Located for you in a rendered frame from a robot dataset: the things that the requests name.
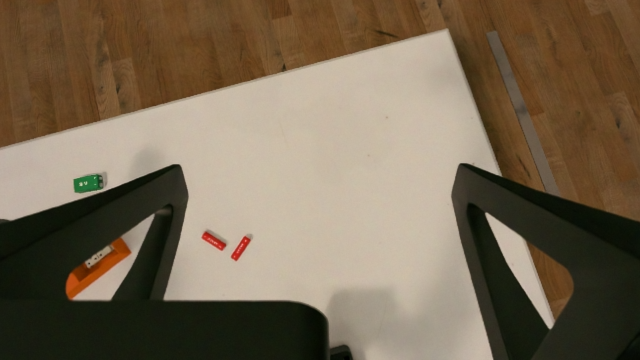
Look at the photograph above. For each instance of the green 9v battery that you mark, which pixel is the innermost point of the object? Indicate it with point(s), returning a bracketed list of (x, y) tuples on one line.
[(88, 184)]

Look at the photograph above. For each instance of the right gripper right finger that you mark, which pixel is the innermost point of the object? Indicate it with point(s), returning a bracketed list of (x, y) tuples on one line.
[(600, 250)]

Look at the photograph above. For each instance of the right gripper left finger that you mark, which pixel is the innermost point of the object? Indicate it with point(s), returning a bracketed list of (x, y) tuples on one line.
[(39, 251)]

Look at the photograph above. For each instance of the orange open-top bin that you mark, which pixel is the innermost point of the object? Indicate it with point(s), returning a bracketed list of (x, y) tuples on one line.
[(120, 252)]

